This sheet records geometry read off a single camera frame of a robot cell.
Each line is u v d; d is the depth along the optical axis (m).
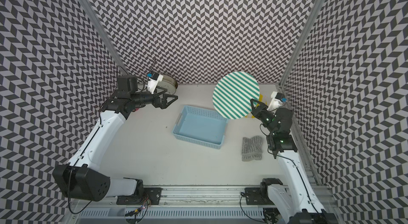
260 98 0.71
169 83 1.01
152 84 0.64
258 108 0.68
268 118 0.63
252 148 0.84
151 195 0.73
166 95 0.64
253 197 0.73
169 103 0.67
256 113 0.63
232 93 0.80
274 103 0.65
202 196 0.74
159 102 0.65
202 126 0.94
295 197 0.41
